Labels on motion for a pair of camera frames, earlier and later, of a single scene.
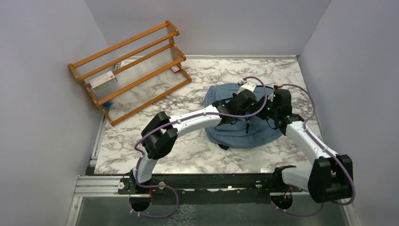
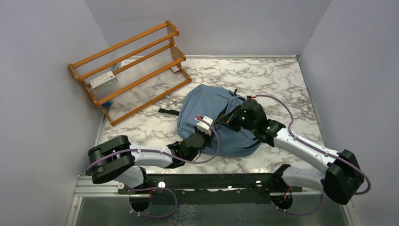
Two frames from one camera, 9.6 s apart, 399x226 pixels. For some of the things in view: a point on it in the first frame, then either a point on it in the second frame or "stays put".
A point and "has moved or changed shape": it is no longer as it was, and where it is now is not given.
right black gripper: (260, 115) to (230, 120)
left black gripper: (243, 112) to (209, 138)
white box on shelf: (103, 81) stays put
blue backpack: (250, 132) has moved or changed shape
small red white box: (175, 68) stays put
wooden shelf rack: (126, 76) stays put
